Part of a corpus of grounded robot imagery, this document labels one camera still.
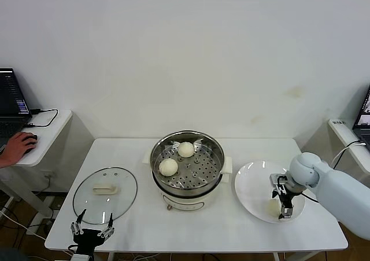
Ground black laptop charger cable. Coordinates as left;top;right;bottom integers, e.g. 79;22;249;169
24;108;58;128

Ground black laptop with code screen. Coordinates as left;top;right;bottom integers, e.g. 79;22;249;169
0;68;33;152

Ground white steamed baozi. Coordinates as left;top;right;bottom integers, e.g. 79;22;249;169
177;141;194;159
265;198;283;218
158;158;179;177

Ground cream electric cooking pot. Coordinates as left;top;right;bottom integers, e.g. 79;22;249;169
152;168;231;212

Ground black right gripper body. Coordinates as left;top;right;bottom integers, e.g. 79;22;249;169
273;184;294;208

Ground glass lid with cream handle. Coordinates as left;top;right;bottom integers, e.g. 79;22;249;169
72;167;138;226

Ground white side table with label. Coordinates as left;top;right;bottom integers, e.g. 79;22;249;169
300;118;370;186

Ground grey laptop with video screen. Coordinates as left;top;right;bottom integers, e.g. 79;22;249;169
352;84;370;146

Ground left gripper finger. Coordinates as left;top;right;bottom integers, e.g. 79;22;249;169
98;212;116;238
71;209;87;238

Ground white laptop cable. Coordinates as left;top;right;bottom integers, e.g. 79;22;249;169
332;140;367;170

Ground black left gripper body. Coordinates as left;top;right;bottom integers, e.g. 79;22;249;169
72;228;107;255

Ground person's bare hand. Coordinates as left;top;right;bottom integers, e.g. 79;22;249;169
4;131;38;166

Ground white round plate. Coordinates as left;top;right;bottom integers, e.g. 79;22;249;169
234;160;306;224

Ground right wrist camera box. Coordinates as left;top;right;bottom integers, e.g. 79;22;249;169
269;173;287;186

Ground perforated steel steamer basket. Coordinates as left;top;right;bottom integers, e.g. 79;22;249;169
142;130;234;190

